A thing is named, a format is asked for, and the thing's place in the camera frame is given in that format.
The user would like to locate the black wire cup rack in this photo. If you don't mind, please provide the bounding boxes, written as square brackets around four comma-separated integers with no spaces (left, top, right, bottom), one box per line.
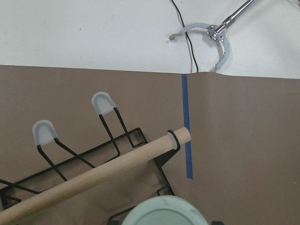
[0,90,184,210]

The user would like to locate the pale green cup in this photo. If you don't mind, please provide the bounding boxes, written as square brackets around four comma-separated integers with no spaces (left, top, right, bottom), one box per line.
[122,195,208,225]

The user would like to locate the metal reacher grabber tool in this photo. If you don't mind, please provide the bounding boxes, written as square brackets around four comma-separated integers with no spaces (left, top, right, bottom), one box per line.
[168,0,256,71]

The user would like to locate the black and grey wires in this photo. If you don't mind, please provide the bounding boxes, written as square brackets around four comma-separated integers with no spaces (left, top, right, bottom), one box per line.
[170,0,199,74]

